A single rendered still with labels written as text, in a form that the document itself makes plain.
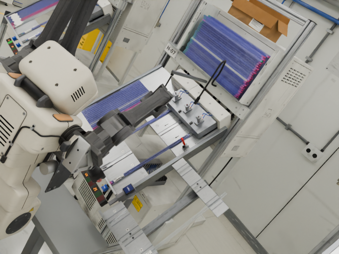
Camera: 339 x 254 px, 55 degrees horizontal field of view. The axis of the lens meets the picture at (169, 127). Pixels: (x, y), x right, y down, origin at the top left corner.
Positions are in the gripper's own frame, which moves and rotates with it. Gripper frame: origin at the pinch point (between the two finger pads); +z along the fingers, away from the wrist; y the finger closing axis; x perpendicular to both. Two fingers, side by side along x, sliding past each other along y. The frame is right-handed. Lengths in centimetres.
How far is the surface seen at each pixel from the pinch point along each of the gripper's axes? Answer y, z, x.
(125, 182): -3.6, 9.0, -11.0
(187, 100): 17, 2, -67
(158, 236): -35.1, 15.7, -10.3
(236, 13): 51, -11, -132
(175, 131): 8, 8, -50
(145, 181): -9.6, 7.8, -19.4
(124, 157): 10.2, 8.4, -18.1
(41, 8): 189, 5, -33
